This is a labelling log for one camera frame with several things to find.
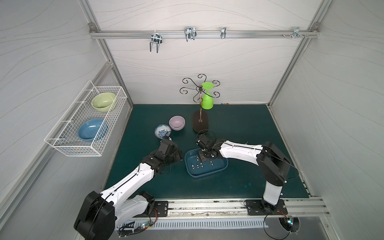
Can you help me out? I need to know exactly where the blue plastic storage box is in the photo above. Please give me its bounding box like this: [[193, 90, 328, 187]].
[[184, 149, 229, 179]]

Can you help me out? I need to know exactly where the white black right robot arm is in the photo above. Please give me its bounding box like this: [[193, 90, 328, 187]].
[[196, 137, 294, 208]]

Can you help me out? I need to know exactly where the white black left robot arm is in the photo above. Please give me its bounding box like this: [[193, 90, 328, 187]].
[[74, 149, 183, 240]]

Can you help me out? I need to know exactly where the blue floral ceramic bowl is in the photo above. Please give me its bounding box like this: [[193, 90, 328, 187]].
[[154, 124, 172, 139]]

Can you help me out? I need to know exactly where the copper cup tree stand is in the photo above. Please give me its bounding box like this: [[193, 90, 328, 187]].
[[179, 74, 221, 134]]

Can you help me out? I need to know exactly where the pink ceramic bowl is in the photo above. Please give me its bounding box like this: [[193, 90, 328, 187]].
[[169, 116, 186, 131]]

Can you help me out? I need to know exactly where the green plastic goblet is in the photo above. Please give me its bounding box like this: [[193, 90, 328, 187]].
[[202, 82, 214, 110]]

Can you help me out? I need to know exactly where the light green bowl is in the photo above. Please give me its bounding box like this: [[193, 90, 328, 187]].
[[91, 93, 117, 113]]

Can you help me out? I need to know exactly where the metal double hook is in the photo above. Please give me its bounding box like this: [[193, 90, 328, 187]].
[[150, 33, 163, 53], [184, 27, 197, 42]]

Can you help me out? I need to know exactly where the metal single hook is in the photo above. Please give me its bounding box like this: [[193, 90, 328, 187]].
[[221, 27, 227, 39]]

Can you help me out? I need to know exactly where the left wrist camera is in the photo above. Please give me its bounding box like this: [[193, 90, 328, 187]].
[[158, 139, 177, 155]]

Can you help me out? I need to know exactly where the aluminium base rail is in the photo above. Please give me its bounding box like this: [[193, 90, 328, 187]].
[[83, 197, 331, 221]]

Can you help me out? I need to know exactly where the white slotted cable duct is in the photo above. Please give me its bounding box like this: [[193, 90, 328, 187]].
[[149, 218, 269, 230]]

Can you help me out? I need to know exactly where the black cable bundle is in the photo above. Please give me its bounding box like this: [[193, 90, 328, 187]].
[[116, 209, 158, 237]]

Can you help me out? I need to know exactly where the white wire wall basket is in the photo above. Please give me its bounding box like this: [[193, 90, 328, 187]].
[[45, 81, 127, 157]]

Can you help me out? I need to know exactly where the aluminium top rail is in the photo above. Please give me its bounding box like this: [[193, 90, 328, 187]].
[[90, 30, 321, 40]]

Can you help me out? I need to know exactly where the metal hook bracket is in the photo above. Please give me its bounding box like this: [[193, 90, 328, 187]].
[[282, 27, 309, 39]]

